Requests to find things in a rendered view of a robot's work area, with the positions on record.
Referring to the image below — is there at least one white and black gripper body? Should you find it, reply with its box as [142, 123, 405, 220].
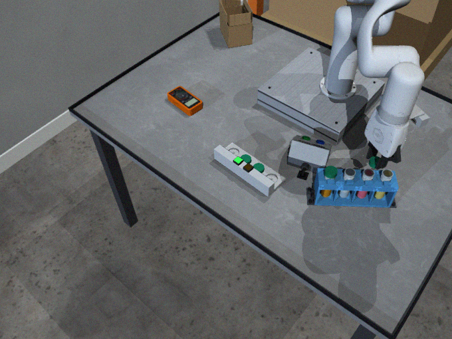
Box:
[364, 105, 409, 158]

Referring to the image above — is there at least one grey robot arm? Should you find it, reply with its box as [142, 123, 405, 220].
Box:
[320, 0, 430, 128]

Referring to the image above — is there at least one brown cardboard box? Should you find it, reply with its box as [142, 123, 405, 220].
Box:
[219, 0, 253, 48]

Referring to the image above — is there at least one orange pocket multimeter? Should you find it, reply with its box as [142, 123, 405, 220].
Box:
[168, 86, 203, 116]

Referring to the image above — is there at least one white tube neck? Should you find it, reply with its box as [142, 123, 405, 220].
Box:
[381, 169, 393, 180]

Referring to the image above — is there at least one black table edge trim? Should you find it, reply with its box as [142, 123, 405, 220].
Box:
[68, 12, 452, 339]

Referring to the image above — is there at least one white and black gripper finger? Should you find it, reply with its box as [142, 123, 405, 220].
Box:
[376, 145, 401, 170]
[366, 141, 378, 159]

